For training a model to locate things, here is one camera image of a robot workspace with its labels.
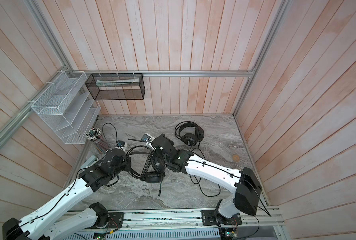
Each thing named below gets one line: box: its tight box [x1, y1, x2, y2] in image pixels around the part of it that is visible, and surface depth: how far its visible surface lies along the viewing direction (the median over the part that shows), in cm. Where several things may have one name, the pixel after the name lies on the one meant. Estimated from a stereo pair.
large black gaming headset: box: [125, 145, 166, 197], surface depth 74 cm
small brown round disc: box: [232, 154, 240, 162], surface depth 97 cm
